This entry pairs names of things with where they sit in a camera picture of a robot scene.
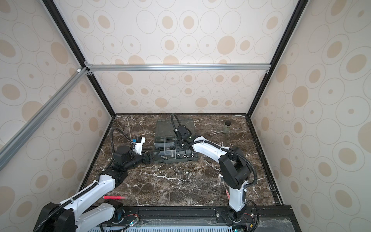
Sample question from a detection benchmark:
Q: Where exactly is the diagonal aluminium rail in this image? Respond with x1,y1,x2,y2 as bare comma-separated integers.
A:
1,67,88,169

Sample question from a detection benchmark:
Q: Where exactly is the horizontal aluminium rail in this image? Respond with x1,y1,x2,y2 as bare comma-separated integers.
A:
88,63,271,72

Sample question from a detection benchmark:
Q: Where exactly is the pile of nuts and screws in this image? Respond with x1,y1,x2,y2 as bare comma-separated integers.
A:
174,167,198,179

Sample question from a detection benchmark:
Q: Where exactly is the small glass jar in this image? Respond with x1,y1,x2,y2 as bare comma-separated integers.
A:
223,120,232,134

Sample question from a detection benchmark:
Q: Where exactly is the clear plastic organizer box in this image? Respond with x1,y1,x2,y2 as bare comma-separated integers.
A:
154,119,199,164

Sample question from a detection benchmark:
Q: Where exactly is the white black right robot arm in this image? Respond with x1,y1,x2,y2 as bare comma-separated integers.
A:
171,114,258,214

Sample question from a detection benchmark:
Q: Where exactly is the black base frame rail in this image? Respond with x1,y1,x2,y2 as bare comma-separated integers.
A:
52,205,302,232

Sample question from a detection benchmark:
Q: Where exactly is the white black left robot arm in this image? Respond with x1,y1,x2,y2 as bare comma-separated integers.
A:
33,137,153,232

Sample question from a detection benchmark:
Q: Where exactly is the pink marker pen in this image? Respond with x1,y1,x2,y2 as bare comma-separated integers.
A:
103,196,128,200

